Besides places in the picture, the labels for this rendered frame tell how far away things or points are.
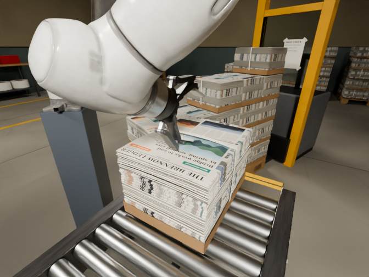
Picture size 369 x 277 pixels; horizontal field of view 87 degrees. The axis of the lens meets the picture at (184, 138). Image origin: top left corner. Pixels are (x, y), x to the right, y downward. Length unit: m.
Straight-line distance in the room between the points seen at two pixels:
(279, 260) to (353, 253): 1.35
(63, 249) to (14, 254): 1.28
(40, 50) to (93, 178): 1.06
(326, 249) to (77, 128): 1.80
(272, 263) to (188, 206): 0.26
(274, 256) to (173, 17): 0.58
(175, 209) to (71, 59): 0.41
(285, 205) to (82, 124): 0.98
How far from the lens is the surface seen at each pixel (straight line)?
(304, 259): 1.74
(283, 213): 0.75
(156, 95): 0.36
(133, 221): 0.68
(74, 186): 1.35
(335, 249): 1.90
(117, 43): 0.27
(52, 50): 0.26
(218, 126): 0.72
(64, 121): 1.16
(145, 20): 0.25
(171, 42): 0.26
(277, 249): 0.65
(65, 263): 0.66
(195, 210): 0.50
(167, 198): 0.53
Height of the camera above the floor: 1.29
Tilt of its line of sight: 25 degrees down
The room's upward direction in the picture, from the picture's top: straight up
